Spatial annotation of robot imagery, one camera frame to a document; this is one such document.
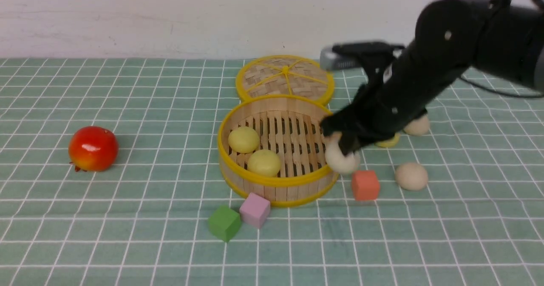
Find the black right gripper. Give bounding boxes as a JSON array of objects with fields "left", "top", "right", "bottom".
[{"left": 319, "top": 42, "right": 460, "bottom": 156}]

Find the red pomegranate toy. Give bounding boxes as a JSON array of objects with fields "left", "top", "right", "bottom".
[{"left": 68, "top": 126, "right": 119, "bottom": 172}]

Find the bamboo steamer tray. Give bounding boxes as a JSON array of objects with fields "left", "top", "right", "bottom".
[{"left": 216, "top": 95, "right": 338, "bottom": 208}]

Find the yellow bun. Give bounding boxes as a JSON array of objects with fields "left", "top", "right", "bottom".
[
  {"left": 247, "top": 149, "right": 282, "bottom": 177},
  {"left": 375, "top": 133, "right": 401, "bottom": 148},
  {"left": 228, "top": 127, "right": 260, "bottom": 154}
]

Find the woven bamboo steamer lid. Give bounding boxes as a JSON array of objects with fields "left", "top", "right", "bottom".
[{"left": 235, "top": 55, "right": 335, "bottom": 106}]

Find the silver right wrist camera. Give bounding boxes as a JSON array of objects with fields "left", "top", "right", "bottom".
[{"left": 320, "top": 42, "right": 404, "bottom": 71}]

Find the green checkered tablecloth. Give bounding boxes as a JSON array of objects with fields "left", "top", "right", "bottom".
[{"left": 0, "top": 58, "right": 544, "bottom": 286}]

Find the green cube block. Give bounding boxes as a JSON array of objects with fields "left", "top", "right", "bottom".
[{"left": 208, "top": 205, "right": 242, "bottom": 243}]

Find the pink cube block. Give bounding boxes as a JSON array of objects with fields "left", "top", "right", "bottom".
[{"left": 239, "top": 193, "right": 271, "bottom": 229}]

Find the white bun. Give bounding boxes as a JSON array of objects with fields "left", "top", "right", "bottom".
[
  {"left": 395, "top": 162, "right": 429, "bottom": 191},
  {"left": 403, "top": 114, "right": 430, "bottom": 136},
  {"left": 324, "top": 132, "right": 361, "bottom": 174}
]

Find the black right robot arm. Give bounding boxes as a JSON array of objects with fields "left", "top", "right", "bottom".
[{"left": 319, "top": 0, "right": 544, "bottom": 156}]

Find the orange cube block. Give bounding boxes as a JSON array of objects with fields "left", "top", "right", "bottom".
[{"left": 351, "top": 170, "right": 380, "bottom": 201}]

